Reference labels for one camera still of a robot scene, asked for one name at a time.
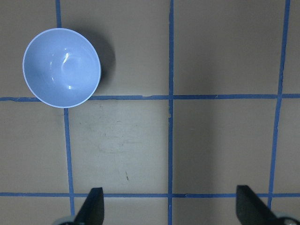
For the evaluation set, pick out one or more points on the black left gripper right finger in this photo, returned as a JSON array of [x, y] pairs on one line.
[[251, 210]]

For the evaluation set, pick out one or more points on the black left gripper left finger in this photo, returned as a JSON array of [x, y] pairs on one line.
[[92, 210]]

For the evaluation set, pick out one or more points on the blue bowl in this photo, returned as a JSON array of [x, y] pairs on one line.
[[61, 68]]

